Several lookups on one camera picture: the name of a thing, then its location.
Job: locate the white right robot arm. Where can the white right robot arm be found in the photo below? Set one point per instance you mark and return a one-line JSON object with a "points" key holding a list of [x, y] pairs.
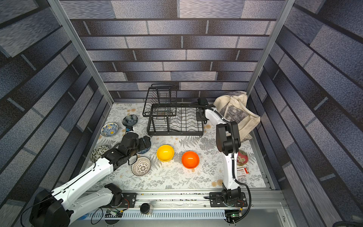
{"points": [[228, 143]]}

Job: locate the black speckled ceramic bowl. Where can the black speckled ceramic bowl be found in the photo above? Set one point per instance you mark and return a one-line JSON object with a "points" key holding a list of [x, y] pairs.
{"points": [[97, 153]]}

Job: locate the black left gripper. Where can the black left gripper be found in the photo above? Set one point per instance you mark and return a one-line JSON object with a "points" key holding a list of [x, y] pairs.
{"points": [[142, 141]]}

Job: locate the orange plastic bowl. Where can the orange plastic bowl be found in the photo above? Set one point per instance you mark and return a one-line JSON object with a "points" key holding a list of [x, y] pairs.
{"points": [[190, 160]]}

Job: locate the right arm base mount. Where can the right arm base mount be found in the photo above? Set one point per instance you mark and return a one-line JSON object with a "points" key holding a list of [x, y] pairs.
{"points": [[217, 200]]}

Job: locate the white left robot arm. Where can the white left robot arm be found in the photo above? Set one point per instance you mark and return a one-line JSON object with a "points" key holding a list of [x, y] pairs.
{"points": [[65, 204]]}

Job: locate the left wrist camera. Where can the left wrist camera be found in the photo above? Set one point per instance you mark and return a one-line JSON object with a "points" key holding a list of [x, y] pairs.
{"points": [[129, 129]]}

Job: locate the green circuit board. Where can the green circuit board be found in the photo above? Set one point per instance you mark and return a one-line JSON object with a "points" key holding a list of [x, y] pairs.
{"points": [[233, 214]]}

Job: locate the beige canvas tote bag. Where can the beige canvas tote bag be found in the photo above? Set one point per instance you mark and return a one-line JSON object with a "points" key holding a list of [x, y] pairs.
{"points": [[233, 107]]}

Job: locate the black round knob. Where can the black round knob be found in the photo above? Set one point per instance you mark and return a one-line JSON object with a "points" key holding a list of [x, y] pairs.
{"points": [[145, 208]]}

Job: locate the yellow plastic bowl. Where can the yellow plastic bowl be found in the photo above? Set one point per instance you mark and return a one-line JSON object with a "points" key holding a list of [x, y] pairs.
{"points": [[165, 153]]}

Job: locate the white lattice pattern bowl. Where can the white lattice pattern bowl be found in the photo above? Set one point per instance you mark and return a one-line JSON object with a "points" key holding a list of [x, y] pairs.
{"points": [[141, 167]]}

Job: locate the white slotted cable duct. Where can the white slotted cable duct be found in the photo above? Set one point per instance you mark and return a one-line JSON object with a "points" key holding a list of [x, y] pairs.
{"points": [[158, 214]]}

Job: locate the blue yellow patterned bowl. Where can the blue yellow patterned bowl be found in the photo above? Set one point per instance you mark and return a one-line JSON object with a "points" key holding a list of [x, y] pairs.
{"points": [[109, 129]]}

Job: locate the red gold round tin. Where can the red gold round tin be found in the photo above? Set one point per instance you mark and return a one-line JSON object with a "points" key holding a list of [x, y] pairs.
{"points": [[242, 158]]}

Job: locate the dark grey-blue ceramic bowl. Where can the dark grey-blue ceramic bowl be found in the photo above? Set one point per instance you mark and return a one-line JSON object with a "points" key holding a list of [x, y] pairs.
{"points": [[130, 120]]}

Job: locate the blue floral ceramic bowl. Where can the blue floral ceramic bowl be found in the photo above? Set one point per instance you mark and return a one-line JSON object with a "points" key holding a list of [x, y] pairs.
{"points": [[147, 150]]}

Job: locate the black wire dish rack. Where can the black wire dish rack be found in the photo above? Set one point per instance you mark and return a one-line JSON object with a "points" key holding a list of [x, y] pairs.
{"points": [[167, 117]]}

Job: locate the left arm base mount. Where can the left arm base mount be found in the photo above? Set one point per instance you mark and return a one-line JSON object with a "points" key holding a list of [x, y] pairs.
{"points": [[127, 198]]}

